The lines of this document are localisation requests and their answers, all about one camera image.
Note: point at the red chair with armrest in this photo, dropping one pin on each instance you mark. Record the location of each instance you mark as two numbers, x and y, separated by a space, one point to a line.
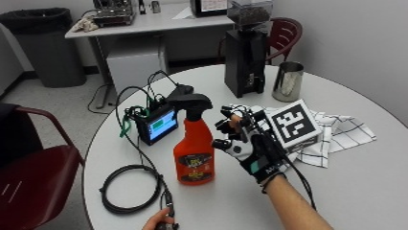
34 182

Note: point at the red chair with slatted back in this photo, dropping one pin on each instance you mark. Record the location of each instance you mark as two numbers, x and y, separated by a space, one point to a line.
288 35

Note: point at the beige crumpled rag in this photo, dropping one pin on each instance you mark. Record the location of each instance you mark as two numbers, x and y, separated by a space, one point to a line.
86 25

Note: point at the white cabinet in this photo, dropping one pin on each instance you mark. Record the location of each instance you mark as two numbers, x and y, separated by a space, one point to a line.
133 67

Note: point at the grey bin with black liner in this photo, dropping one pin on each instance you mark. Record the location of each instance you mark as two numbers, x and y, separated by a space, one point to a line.
47 48

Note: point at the white cube of black markers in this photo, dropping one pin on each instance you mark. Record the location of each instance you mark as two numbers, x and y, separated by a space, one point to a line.
296 126

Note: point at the steel milk pitcher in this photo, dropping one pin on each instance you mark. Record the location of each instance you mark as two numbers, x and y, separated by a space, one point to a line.
289 81

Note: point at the small grey upright object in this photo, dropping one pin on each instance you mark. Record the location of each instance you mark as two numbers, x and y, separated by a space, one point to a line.
156 7

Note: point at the white checked cloth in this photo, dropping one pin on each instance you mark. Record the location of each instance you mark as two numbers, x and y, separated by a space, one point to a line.
339 134

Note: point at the metal espresso machine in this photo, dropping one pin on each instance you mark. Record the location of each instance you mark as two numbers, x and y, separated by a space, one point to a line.
113 12

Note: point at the orange spray bottle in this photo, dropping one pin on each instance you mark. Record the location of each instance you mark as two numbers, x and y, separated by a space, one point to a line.
193 153

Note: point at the small black screen device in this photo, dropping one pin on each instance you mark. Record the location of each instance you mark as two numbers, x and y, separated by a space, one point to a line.
159 126

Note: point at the grey rectangular table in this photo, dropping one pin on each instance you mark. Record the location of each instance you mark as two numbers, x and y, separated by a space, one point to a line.
157 25

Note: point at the small black upright object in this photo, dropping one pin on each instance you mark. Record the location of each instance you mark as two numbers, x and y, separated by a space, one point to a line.
141 7

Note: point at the black framed screen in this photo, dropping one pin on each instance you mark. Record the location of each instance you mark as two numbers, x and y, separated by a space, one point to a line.
208 7

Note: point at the white paper sheet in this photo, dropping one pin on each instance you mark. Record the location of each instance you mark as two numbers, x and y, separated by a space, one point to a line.
185 14

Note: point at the black coffee grinder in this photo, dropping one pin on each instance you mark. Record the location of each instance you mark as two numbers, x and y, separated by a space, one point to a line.
246 60

